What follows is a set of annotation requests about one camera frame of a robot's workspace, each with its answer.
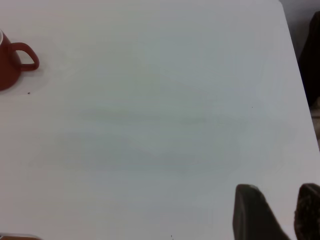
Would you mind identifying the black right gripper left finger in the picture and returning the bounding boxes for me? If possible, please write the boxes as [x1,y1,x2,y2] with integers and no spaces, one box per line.
[231,183,291,240]

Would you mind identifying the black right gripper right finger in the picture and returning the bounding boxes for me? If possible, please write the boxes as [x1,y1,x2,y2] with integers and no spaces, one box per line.
[293,182,320,240]

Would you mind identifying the dark brown background object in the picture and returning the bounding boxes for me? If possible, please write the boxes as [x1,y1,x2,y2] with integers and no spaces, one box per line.
[298,10,320,109]

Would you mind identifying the red ceramic mug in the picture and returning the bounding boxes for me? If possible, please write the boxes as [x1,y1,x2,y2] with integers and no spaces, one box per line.
[0,29,40,91]

